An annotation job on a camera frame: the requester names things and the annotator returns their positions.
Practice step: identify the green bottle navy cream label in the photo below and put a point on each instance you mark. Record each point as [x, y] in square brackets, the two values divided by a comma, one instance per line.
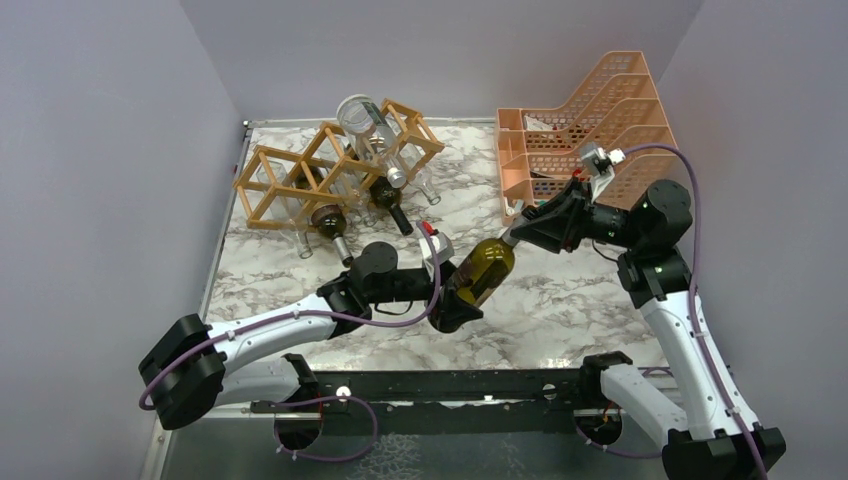
[384, 196]

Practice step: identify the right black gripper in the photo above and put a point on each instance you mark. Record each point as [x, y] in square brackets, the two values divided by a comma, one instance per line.
[565, 226]

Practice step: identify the clear bottle silver cap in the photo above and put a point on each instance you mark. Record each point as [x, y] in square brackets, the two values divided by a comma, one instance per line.
[371, 137]

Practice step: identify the tall clear glass bottle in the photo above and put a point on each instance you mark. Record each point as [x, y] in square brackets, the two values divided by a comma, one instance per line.
[348, 183]

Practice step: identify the wooden wine rack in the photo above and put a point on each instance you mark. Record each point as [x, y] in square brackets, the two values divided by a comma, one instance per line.
[280, 189]

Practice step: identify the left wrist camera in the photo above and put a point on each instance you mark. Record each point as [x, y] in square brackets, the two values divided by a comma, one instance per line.
[441, 243]

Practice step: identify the green bottle brown label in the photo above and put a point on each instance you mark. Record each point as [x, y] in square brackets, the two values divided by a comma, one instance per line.
[328, 220]

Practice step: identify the green bottle silver neck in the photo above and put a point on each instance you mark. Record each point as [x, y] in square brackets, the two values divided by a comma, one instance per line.
[481, 272]

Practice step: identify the short clear glass jar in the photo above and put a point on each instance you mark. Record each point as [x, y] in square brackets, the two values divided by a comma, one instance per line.
[283, 210]

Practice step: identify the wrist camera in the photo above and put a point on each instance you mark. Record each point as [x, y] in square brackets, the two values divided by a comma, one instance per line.
[441, 243]
[601, 165]

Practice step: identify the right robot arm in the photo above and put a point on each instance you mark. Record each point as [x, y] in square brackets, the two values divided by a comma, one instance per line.
[710, 432]

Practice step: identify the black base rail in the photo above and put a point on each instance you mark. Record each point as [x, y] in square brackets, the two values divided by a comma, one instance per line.
[347, 403]

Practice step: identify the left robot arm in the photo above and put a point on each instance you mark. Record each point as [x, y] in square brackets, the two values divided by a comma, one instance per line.
[195, 366]

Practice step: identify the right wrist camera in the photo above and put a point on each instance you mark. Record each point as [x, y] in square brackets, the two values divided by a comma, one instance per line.
[601, 165]

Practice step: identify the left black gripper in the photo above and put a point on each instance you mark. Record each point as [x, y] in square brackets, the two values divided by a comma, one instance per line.
[451, 311]

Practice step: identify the peach plastic file organizer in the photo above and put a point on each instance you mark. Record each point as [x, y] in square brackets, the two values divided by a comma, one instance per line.
[617, 106]

